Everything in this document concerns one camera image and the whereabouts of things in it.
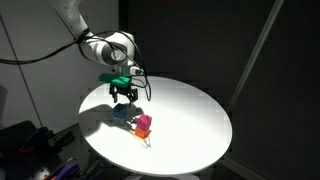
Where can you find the round white table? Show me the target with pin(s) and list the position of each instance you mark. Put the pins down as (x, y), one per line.
(186, 133)

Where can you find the orange block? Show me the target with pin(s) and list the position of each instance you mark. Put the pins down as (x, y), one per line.
(142, 133)

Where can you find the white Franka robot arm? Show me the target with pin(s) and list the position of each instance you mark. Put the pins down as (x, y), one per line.
(100, 46)

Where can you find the grey diagonal strut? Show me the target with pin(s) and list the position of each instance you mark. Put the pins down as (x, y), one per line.
(256, 50)

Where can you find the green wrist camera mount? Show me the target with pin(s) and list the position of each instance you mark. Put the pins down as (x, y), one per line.
(115, 80)

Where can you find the grey block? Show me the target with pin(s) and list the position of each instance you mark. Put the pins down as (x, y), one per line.
(119, 121)

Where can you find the blue block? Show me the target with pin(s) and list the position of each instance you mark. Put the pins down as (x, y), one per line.
(120, 111)

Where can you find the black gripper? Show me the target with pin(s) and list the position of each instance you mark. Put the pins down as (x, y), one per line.
(123, 90)

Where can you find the pink block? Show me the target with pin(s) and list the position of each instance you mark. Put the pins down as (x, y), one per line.
(144, 122)

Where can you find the purple clamp with orange tips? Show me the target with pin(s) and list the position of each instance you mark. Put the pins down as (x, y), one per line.
(33, 141)
(66, 168)

